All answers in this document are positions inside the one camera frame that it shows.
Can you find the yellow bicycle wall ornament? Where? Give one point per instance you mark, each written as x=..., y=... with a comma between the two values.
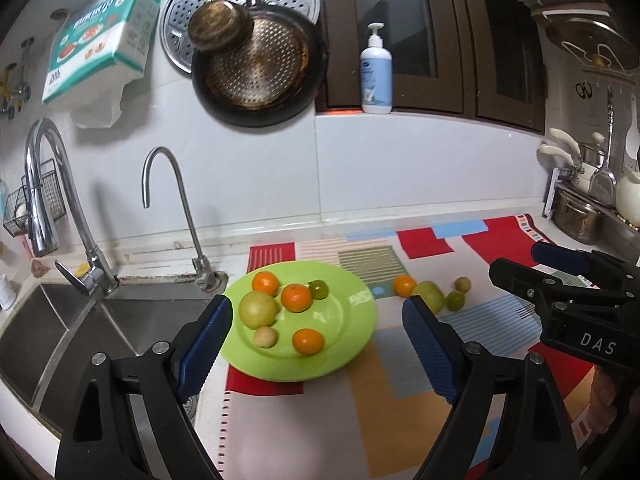
x=15, y=92

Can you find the stainless steel pot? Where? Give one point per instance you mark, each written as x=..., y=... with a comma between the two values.
x=575, y=217

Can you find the dark wooden window frame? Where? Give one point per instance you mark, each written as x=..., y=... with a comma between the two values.
x=460, y=95

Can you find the white plastic bag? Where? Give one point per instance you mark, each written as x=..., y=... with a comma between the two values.
x=100, y=105

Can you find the colourful patchwork tablecloth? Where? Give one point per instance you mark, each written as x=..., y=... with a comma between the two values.
x=390, y=410

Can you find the teal paper towel pack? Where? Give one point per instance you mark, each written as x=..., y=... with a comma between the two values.
x=95, y=40

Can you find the green apple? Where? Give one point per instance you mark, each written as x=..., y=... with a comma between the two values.
x=258, y=310
x=432, y=296

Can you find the green plate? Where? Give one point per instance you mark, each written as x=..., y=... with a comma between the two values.
x=340, y=330

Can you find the person's right hand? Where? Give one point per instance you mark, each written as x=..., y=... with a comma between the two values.
x=607, y=400

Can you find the white pump soap bottle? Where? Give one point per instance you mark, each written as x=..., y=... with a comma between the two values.
x=376, y=80

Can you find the small copper saucepan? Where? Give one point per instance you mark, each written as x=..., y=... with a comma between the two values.
x=220, y=27

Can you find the black scissors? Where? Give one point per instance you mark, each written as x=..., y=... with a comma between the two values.
x=583, y=90

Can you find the black frying pan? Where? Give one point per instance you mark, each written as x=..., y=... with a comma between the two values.
x=260, y=70

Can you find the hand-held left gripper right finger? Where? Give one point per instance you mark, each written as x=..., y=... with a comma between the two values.
x=430, y=350

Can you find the small tan pear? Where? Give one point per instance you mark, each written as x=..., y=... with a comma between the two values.
x=462, y=285
x=265, y=337

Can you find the small orange mandarin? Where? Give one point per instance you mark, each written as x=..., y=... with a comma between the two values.
x=265, y=283
x=404, y=285

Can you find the small green citrus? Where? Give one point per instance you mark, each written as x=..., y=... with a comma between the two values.
x=455, y=301
x=319, y=290

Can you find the thin gooseneck faucet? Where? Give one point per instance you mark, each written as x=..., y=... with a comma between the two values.
x=187, y=220

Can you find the white rice spoon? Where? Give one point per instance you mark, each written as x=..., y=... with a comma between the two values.
x=634, y=140

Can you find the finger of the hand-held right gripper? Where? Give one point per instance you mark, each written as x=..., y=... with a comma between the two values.
x=565, y=257
x=525, y=282

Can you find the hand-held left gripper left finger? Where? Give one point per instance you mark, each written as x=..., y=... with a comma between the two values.
x=205, y=345

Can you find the white cup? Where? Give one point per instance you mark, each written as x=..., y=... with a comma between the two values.
x=6, y=294

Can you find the steel double sink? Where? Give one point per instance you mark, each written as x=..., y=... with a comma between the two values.
x=75, y=330

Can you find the large chrome faucet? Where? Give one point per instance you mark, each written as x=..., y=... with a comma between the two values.
x=75, y=200

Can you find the white egg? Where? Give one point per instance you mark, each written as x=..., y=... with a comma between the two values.
x=21, y=210

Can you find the steel skimmer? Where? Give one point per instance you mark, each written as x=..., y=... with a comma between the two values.
x=601, y=187

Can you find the steel dish rack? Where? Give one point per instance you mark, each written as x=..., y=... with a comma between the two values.
x=625, y=230

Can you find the white ceramic jug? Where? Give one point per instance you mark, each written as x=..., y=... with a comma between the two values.
x=629, y=200

